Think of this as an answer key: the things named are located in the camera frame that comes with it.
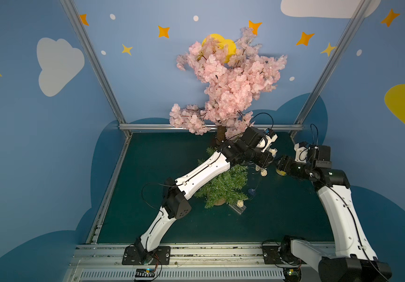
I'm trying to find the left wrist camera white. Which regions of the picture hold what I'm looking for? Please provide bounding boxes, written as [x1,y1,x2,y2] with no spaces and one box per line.
[256,128,278,153]

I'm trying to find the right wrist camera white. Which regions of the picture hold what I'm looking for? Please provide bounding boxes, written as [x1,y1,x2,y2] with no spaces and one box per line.
[294,142,308,163]

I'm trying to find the small circuit board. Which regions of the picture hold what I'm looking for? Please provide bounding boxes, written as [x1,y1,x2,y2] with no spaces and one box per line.
[282,268,302,282]
[133,268,158,282]

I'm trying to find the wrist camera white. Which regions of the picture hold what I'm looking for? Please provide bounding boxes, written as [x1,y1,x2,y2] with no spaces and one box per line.
[294,142,308,163]
[256,128,278,153]

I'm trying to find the yellow green labelled can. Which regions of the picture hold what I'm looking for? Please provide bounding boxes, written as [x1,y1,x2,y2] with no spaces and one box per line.
[276,169,287,176]

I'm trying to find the string lights with rattan balls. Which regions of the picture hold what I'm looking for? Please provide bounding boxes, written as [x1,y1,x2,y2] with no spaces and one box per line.
[235,147,279,209]

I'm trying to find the small circuit board right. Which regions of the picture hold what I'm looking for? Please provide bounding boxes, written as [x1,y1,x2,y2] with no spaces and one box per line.
[282,268,302,282]

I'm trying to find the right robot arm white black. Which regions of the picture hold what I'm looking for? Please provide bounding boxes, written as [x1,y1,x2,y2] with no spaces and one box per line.
[275,142,392,282]

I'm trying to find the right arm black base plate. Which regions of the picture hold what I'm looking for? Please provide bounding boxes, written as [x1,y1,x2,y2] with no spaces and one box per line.
[261,244,306,267]

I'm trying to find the small green christmas tree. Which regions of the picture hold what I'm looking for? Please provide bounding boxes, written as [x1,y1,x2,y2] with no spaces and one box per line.
[194,164,248,209]

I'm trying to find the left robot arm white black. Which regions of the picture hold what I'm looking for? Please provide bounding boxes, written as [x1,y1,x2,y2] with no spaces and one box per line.
[134,127,278,256]

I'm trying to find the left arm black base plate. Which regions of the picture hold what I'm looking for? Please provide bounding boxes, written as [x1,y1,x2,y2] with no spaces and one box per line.
[121,244,171,265]

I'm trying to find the pink cherry blossom tree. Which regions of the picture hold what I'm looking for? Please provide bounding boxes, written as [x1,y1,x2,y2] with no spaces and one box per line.
[169,27,287,139]

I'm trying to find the clear acrylic tree base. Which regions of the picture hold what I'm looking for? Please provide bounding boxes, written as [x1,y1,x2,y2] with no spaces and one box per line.
[229,201,247,215]

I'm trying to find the small circuit board left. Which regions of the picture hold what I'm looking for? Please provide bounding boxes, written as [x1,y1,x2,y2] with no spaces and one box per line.
[133,268,158,282]

